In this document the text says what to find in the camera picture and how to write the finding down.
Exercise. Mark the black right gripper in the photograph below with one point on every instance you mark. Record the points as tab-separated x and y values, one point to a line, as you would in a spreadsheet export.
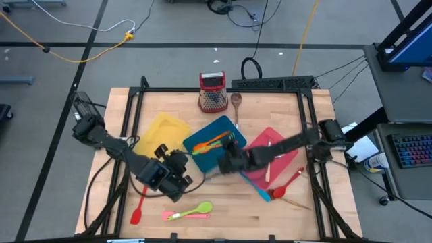
236	162

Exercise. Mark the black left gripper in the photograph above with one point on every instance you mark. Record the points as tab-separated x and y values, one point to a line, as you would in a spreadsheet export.
153	173

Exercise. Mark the blue plastic bin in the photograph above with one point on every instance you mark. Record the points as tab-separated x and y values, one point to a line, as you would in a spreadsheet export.
204	163

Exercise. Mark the green silicone spoon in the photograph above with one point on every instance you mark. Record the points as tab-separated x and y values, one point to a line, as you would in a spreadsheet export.
204	207

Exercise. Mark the yellow plastic bin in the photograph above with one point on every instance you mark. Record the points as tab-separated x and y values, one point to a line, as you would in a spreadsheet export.
162	135

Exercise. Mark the pink silicone spatula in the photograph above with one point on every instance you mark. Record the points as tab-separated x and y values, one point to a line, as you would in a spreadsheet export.
202	216

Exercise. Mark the pink plastic bin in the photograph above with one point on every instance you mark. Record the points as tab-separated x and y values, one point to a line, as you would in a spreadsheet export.
276	167

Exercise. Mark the blue silicone spatula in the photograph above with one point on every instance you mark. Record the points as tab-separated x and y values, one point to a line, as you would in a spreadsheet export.
265	197

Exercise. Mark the light wooden spoon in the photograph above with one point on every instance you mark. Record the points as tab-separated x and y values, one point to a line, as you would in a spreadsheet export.
271	194

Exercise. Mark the red silicone spatula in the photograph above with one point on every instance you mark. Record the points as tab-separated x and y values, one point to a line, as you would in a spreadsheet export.
136	216

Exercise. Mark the red silicone spoon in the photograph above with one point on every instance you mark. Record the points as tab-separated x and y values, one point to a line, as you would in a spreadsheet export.
279	192

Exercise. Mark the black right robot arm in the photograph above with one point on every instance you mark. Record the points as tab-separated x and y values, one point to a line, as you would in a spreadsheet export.
287	145

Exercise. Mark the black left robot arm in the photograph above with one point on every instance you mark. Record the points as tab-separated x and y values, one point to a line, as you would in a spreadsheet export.
114	148

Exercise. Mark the dark wooden spoon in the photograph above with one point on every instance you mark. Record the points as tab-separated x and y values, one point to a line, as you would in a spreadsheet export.
236	98

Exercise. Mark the long black perforated box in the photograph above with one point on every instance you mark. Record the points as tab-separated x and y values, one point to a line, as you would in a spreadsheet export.
270	82

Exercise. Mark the silver metal plate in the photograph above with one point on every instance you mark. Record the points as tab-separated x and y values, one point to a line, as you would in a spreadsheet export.
125	241

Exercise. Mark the small black perforated box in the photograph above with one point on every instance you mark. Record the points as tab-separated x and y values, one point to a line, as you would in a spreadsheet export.
84	104

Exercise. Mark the white paper sheet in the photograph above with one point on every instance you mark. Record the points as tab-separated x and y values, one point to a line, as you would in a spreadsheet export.
362	148

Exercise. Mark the black desk beam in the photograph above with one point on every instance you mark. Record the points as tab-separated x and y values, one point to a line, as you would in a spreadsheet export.
368	123

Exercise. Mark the white labelled bottle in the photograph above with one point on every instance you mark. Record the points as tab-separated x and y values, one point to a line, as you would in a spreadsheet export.
376	162

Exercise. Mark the black caster wheel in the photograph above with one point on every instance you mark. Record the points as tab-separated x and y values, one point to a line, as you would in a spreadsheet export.
384	201

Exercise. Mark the grey desk top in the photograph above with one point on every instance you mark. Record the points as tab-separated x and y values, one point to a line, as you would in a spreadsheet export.
398	98

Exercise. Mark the backlit black keyboard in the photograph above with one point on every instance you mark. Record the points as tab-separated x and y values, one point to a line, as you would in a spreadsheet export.
411	151

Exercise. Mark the small black floor puck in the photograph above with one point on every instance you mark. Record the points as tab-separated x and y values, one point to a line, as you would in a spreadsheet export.
46	49

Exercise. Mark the grey keyboard shelf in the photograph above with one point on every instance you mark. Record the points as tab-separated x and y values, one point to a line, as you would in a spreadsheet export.
411	184

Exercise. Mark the black floor object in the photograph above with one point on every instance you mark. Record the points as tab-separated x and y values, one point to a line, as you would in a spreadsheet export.
5	112

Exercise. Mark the grey furniture foot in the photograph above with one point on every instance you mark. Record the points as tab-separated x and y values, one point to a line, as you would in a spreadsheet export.
33	2
17	80

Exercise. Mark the computer monitor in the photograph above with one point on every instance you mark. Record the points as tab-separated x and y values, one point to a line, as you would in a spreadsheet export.
415	47

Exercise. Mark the colourful book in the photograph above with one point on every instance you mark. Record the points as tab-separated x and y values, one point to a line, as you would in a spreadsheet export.
428	75

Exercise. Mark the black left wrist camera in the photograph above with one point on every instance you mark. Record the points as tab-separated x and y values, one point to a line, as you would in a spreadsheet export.
173	173

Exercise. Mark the black aluminium rig frame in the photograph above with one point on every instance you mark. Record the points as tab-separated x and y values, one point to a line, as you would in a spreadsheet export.
168	89

